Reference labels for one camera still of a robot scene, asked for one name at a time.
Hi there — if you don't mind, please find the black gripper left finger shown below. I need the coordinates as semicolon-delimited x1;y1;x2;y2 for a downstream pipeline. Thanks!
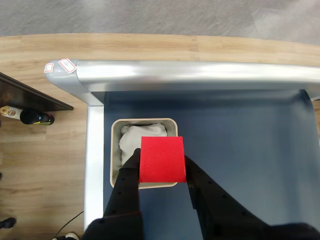
82;147;146;240

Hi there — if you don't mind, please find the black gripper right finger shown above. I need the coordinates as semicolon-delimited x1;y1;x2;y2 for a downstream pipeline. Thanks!
184;154;266;240

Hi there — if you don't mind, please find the red cube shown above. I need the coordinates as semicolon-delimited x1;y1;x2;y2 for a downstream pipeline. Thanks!
138;136;188;184

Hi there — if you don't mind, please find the beige box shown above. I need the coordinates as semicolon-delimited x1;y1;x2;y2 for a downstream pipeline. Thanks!
109;117;179;190

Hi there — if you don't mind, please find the white crumpled cloth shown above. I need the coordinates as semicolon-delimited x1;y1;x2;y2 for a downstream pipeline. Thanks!
118;122;168;168

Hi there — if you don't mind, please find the black spray can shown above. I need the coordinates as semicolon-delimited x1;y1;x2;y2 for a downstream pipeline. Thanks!
19;109;55;127

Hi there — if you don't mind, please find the dark brown shelf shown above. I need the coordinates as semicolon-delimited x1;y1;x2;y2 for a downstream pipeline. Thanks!
0;71;75;113

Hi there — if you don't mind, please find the gold beige bottle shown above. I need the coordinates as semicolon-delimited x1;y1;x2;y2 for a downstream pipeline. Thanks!
0;105;23;120

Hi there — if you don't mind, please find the black floor cable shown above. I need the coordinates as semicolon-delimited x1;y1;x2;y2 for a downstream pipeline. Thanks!
51;210;85;240

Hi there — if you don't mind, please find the silver metal table frame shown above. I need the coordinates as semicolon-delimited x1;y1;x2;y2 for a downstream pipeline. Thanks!
44;57;320;231

